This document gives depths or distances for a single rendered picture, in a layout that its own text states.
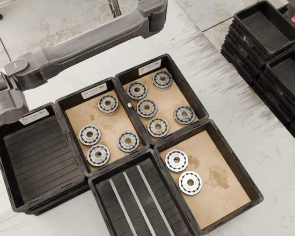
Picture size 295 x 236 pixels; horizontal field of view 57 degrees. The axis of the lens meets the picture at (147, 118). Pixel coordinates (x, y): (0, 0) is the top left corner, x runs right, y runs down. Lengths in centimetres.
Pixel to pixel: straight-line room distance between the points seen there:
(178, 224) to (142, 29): 80
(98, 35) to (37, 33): 216
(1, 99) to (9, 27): 236
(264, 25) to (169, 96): 113
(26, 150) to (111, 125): 40
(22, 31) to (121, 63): 151
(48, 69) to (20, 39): 218
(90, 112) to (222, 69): 81
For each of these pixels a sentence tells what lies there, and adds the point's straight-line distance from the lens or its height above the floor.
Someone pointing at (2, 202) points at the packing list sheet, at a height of 70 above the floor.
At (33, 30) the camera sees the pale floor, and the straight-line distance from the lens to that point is 293.
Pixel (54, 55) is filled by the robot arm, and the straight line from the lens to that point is 73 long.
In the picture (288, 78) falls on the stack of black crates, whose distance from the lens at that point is 221.
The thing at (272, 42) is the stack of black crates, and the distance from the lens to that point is 220.
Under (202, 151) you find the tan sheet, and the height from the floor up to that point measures 83.
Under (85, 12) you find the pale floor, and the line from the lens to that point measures 294.
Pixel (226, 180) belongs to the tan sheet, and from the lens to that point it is 128.
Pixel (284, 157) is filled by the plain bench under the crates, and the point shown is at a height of 70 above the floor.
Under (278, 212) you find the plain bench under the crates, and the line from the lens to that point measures 148.
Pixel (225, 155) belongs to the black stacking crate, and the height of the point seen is 87.
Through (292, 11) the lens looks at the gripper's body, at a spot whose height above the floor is 122.
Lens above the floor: 204
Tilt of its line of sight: 66 degrees down
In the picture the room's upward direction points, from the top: 1 degrees clockwise
